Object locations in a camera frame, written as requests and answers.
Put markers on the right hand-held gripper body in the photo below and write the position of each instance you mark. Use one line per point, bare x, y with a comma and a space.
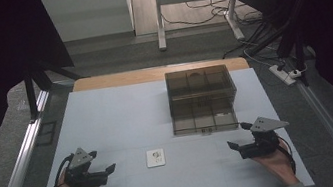
260, 147

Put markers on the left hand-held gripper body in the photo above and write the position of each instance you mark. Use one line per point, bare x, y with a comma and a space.
82, 179

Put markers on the white card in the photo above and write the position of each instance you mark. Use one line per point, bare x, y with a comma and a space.
155, 158

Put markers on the transparent brown drawer box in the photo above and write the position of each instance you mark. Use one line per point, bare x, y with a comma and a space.
201, 101

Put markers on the person's right hand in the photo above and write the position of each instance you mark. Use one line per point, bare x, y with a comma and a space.
278, 165

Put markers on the white table mat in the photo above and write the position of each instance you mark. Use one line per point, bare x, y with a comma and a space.
118, 121

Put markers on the white power strip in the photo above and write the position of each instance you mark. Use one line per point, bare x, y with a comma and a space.
281, 74

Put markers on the wooden table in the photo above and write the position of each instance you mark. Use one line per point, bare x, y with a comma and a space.
118, 80

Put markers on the black metal stand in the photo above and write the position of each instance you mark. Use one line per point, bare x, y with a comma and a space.
31, 94
297, 49

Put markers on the white cabinet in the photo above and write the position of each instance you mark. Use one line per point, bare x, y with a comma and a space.
87, 13

